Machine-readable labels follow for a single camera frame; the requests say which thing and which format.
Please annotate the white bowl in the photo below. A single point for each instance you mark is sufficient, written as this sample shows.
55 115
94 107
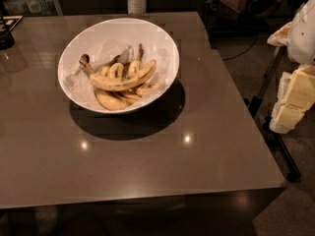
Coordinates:
105 40

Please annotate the curved middle yellow banana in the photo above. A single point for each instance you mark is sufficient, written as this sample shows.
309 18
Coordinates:
115 71

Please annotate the dark brown chair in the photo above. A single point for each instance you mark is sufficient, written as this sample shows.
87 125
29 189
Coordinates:
241 12

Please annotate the upright yellow banana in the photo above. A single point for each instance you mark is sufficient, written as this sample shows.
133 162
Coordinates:
136 64

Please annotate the long yellow banana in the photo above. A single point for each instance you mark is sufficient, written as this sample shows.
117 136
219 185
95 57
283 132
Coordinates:
118 84

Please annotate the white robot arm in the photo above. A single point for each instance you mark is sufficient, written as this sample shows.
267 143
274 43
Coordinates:
298 36

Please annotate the shelf with bottles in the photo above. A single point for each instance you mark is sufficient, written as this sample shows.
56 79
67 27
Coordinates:
31 7

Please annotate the small right yellow banana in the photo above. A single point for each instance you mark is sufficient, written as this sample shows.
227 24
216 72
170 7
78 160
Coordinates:
145 89

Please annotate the bottom left yellow banana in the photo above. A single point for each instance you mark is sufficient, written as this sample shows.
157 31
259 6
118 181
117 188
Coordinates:
108 101

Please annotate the black object at left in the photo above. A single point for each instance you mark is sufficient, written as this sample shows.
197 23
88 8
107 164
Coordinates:
7 24

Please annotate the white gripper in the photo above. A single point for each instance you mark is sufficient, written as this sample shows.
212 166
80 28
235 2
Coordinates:
303 36

